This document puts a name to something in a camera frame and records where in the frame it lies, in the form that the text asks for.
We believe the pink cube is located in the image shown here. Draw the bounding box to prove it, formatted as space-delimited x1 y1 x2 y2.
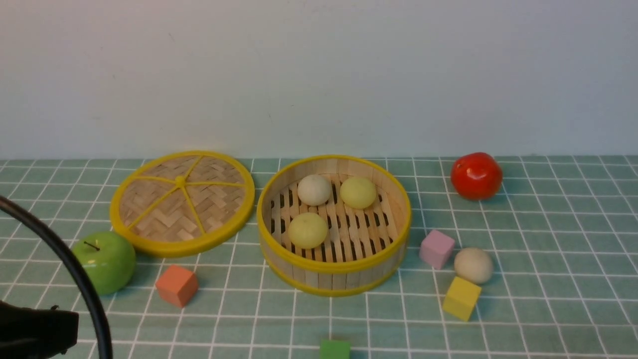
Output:
419 230 456 270

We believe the green cube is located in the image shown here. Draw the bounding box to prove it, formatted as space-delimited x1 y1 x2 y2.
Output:
319 340 351 359

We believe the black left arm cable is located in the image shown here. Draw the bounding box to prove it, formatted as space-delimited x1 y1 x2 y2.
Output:
0 195 113 359

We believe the white bun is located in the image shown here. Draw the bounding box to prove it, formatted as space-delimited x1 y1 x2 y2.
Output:
454 247 494 285
297 174 332 206

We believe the green apple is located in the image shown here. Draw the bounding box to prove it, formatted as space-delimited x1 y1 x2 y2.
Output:
71 230 137 296

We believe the orange cube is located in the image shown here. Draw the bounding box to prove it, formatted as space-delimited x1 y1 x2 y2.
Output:
155 264 200 308

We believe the woven bamboo steamer lid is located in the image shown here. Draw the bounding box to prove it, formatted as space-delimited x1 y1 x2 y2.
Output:
110 151 256 258

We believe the yellow bun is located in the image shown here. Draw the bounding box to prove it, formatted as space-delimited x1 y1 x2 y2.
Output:
339 177 378 209
287 212 329 249

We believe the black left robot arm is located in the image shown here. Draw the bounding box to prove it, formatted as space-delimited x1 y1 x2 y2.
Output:
0 302 79 359

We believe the bamboo steamer tray yellow rim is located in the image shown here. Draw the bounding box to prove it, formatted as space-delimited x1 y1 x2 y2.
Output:
257 155 412 296

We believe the red tomato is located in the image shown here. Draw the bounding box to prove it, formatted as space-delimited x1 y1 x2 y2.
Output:
451 152 503 201

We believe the yellow cube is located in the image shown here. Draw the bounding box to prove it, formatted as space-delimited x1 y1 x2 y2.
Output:
442 276 481 321

